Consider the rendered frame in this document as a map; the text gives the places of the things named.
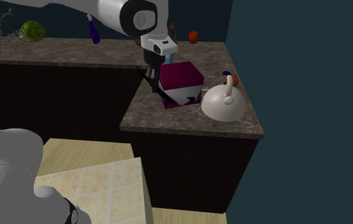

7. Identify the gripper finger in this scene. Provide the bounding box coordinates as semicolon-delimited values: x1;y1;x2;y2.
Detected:
147;68;155;93
154;67;162;93

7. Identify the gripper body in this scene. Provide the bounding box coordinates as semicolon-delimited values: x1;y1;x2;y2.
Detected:
143;48;164;71

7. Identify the maroon and white box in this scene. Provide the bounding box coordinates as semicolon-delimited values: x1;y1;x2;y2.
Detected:
158;60;205;109

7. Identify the brown object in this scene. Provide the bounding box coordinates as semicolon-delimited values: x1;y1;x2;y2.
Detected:
167;21;178;45

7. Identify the purple spray bottle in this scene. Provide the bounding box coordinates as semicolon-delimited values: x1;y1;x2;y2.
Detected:
86;13;101;45

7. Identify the white kettle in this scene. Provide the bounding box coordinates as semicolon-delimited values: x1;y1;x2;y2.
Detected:
200;74;247;123

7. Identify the orange and blue round object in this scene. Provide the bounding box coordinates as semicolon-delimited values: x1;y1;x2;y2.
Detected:
222;71;240;87

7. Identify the tiled robot stand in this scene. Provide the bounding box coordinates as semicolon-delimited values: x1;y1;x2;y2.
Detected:
32;157;154;224

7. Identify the green lettuce head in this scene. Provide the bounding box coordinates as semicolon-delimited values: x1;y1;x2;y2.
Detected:
19;20;47;43

